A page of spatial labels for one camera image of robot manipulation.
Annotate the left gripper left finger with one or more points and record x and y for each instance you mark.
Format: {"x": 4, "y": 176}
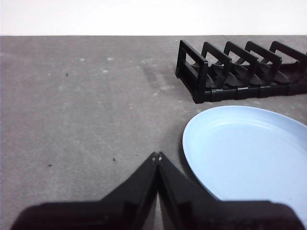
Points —
{"x": 120, "y": 210}

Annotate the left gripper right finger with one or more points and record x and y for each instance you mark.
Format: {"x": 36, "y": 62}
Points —
{"x": 204, "y": 215}

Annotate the blue round plate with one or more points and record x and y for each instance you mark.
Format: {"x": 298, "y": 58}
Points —
{"x": 244, "y": 153}

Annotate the black plate rack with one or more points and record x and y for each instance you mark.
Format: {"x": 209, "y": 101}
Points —
{"x": 239, "y": 92}

